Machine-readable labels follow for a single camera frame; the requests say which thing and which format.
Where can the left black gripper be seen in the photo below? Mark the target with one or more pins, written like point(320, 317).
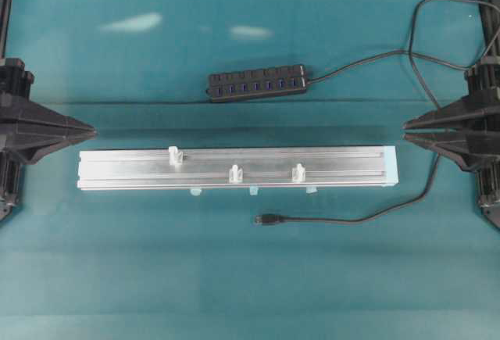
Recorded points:
point(16, 108)

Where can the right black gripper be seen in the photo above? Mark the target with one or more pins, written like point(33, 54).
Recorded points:
point(478, 112)

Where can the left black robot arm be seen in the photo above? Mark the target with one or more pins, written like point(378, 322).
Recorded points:
point(29, 131)

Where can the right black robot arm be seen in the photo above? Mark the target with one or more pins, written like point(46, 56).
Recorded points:
point(466, 131)

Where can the black multi-port USB hub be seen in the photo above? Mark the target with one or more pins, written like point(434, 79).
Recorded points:
point(246, 85)

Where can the silver aluminium extrusion rail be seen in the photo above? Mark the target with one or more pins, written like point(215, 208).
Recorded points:
point(326, 167)

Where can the right black frame post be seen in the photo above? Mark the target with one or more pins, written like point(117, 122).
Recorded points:
point(490, 23)

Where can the black frame post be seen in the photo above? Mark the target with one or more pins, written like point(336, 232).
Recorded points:
point(5, 9)
point(490, 23)

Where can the left white ring clip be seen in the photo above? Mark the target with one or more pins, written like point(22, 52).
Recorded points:
point(176, 156)

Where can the white ring clip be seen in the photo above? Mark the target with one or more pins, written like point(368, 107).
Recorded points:
point(235, 175)
point(176, 156)
point(298, 173)

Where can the left black frame post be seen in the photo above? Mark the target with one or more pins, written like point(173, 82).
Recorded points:
point(5, 9)

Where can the right white ring clip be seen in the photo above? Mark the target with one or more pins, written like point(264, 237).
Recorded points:
point(298, 173)

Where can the middle white ring clip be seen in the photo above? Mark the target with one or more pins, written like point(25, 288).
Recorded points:
point(235, 175)

